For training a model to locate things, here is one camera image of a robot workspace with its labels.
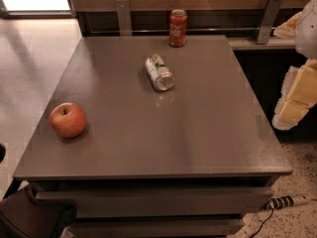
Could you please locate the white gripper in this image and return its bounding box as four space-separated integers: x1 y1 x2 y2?
270 11 317 131

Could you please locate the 7up can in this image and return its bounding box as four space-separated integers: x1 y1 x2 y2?
145 54 174 91

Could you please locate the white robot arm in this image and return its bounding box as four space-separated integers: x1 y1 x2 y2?
272 0 317 130

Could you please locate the red coca-cola can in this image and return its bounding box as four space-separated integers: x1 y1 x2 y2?
169 9 187 48

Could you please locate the grey side shelf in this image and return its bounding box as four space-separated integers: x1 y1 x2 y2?
228 38 295 51

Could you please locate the white power strip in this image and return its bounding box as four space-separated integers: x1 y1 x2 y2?
262 194 312 210

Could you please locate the red apple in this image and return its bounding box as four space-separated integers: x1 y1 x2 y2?
50 102 87 138

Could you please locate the upper grey drawer front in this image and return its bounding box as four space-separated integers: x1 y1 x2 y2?
36 187 272 218

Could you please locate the grey drawer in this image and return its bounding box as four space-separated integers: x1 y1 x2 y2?
36 187 272 218
68 219 244 238

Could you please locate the lower grey drawer front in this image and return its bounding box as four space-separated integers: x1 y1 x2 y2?
68 219 244 238

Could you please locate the dark chair seat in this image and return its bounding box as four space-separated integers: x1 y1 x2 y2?
0 185 76 238

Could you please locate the black power cable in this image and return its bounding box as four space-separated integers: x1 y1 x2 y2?
248 207 275 238

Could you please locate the left metal bracket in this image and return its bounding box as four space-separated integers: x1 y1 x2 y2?
115 0 132 36

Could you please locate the metal rail bar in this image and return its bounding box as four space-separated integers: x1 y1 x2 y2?
88 27 277 36

